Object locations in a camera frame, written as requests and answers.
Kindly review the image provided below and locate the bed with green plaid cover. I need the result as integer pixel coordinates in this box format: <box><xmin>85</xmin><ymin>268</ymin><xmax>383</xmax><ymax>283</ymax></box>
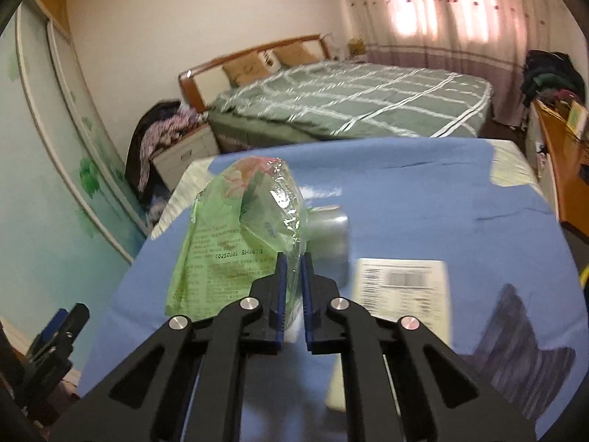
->
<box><xmin>207</xmin><ymin>59</ymin><xmax>494</xmax><ymax>152</ymax></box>

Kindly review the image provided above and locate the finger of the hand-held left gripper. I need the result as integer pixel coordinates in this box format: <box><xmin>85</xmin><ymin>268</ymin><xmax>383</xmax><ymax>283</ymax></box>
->
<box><xmin>39</xmin><ymin>303</ymin><xmax>90</xmax><ymax>356</ymax></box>

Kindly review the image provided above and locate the patterned clothes heap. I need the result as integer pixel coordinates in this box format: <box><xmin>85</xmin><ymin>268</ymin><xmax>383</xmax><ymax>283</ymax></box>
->
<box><xmin>125</xmin><ymin>100</ymin><xmax>208</xmax><ymax>222</ymax></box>

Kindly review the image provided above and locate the white nightstand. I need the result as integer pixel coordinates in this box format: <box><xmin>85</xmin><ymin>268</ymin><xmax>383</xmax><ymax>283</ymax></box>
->
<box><xmin>152</xmin><ymin>126</ymin><xmax>222</xmax><ymax>192</ymax></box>

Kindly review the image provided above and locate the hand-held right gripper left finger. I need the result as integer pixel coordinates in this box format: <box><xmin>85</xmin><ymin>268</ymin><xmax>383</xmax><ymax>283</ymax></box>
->
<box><xmin>48</xmin><ymin>252</ymin><xmax>288</xmax><ymax>442</ymax></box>

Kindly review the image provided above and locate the wooden headboard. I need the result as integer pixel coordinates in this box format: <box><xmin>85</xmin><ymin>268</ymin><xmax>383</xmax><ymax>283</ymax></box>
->
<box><xmin>179</xmin><ymin>34</ymin><xmax>332</xmax><ymax>113</ymax></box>

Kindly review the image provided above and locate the wardrobe with green leaf print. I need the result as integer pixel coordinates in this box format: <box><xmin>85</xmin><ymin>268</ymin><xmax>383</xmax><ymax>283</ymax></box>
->
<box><xmin>0</xmin><ymin>0</ymin><xmax>152</xmax><ymax>355</ymax></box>

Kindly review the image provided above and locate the grey can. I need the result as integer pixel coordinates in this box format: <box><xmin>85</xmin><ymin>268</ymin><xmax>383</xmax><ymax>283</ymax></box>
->
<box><xmin>301</xmin><ymin>205</ymin><xmax>353</xmax><ymax>268</ymax></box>

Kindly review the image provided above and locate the pink milk carton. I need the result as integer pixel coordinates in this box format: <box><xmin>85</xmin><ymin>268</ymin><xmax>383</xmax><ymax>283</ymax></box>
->
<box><xmin>324</xmin><ymin>258</ymin><xmax>451</xmax><ymax>413</ymax></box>

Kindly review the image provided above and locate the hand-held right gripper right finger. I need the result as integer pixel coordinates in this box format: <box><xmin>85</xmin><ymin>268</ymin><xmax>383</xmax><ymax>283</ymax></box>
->
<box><xmin>301</xmin><ymin>253</ymin><xmax>539</xmax><ymax>442</ymax></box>

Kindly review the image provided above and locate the green book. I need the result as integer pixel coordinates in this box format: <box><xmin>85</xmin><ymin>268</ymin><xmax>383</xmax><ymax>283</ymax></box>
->
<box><xmin>566</xmin><ymin>101</ymin><xmax>589</xmax><ymax>136</ymax></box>

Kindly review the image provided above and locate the blue sheet with dark print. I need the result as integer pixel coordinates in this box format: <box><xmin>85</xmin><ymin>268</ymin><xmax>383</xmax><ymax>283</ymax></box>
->
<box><xmin>80</xmin><ymin>137</ymin><xmax>581</xmax><ymax>442</ymax></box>

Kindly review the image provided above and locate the dark clothes pile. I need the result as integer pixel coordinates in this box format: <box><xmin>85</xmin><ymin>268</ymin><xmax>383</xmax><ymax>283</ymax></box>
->
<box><xmin>520</xmin><ymin>50</ymin><xmax>586</xmax><ymax>102</ymax></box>

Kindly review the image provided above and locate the green plastic packet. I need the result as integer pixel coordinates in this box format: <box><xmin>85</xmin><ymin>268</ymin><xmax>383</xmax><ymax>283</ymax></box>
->
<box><xmin>165</xmin><ymin>157</ymin><xmax>308</xmax><ymax>332</ymax></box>

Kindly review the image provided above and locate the wooden desk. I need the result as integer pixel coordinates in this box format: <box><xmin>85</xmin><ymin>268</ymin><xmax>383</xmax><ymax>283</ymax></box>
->
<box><xmin>527</xmin><ymin>99</ymin><xmax>589</xmax><ymax>235</ymax></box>

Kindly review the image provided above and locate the pink curtain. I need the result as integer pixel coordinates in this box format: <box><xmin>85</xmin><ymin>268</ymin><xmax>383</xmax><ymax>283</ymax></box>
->
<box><xmin>341</xmin><ymin>0</ymin><xmax>589</xmax><ymax>127</ymax></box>

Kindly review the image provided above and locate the brown pillow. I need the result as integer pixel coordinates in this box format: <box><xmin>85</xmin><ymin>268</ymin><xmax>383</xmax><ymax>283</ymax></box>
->
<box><xmin>222</xmin><ymin>53</ymin><xmax>270</xmax><ymax>86</ymax></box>
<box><xmin>274</xmin><ymin>43</ymin><xmax>318</xmax><ymax>67</ymax></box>

